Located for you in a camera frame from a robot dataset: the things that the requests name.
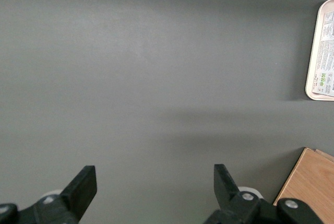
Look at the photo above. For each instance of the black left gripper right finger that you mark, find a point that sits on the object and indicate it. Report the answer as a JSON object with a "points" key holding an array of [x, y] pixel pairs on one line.
{"points": [[224, 187]]}

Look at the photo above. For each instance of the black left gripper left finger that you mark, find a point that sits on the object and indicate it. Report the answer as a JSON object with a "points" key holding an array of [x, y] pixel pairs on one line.
{"points": [[78, 192]]}

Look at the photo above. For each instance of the wooden drawer cabinet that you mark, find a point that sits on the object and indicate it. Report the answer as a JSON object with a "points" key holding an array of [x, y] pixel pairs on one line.
{"points": [[308, 182]]}

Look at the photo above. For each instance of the beige plastic tray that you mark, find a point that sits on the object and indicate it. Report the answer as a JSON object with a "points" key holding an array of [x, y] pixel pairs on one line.
{"points": [[314, 51]]}

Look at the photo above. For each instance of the red tartan shortbread box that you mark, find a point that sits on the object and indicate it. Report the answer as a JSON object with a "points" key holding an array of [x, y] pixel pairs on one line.
{"points": [[327, 51]]}

